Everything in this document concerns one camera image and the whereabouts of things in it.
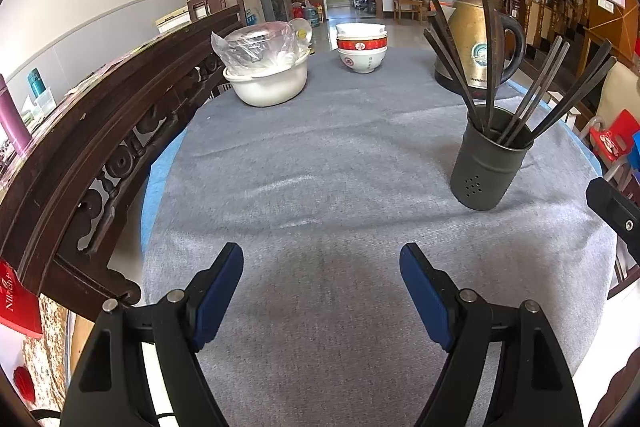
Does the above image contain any teal bottle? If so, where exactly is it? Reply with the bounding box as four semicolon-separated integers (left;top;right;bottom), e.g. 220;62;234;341
27;68;47;98

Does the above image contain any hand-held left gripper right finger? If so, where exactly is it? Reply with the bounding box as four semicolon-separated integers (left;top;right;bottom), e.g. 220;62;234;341
399;242;585;427

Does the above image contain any grey tablecloth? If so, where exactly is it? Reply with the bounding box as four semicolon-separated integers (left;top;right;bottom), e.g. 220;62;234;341
141;47;619;427

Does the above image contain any blue table cover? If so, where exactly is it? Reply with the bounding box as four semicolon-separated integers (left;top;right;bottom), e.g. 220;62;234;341
140;77;602;258

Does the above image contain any bundle of dark chopsticks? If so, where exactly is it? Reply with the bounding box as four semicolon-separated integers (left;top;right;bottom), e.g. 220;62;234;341
423;0;619;147

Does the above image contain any dark carved wooden bench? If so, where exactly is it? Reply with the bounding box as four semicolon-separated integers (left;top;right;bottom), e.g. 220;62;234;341
0;4;246;324

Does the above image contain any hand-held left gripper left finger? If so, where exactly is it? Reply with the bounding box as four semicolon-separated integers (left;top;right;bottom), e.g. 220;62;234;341
59;242;245;427

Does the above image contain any red printed box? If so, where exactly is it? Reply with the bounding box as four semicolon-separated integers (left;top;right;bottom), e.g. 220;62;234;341
0;259;44;341

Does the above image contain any pink bottle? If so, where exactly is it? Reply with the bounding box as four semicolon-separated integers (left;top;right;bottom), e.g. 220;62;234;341
0;74;32;158

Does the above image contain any bronze electric kettle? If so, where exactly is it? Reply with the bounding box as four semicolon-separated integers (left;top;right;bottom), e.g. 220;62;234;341
434;0;527;100

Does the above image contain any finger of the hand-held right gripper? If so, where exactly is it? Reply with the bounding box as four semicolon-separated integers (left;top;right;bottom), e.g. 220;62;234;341
585;176;640;269

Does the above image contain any clear plastic bag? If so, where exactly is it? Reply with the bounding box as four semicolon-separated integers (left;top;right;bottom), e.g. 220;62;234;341
210;21;309;76

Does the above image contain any white printed cardboard box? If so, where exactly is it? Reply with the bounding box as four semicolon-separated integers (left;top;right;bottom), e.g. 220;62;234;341
240;0;266;28

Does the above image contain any large white bowl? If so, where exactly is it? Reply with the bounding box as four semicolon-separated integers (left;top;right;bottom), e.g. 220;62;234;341
222;49;309;108

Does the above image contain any wooden stair railing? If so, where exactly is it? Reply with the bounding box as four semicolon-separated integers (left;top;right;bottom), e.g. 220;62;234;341
510;0;594;53

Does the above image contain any white chest freezer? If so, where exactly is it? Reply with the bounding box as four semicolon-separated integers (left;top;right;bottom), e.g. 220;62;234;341
155;4;194;33

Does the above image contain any dark metal chopstick holder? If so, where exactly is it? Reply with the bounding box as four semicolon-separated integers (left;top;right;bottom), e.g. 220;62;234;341
450;103;535;212

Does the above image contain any cream sofa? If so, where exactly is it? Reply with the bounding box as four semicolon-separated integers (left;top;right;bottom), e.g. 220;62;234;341
595;62;640;128

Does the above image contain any dark wooden stool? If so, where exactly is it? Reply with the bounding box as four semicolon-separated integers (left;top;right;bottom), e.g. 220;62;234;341
607;232;640;301

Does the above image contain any small white round fan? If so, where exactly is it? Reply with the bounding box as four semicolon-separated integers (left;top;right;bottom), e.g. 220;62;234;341
291;18;315;56

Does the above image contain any red child chair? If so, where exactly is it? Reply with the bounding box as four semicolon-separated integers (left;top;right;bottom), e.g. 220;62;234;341
587;109;640;180

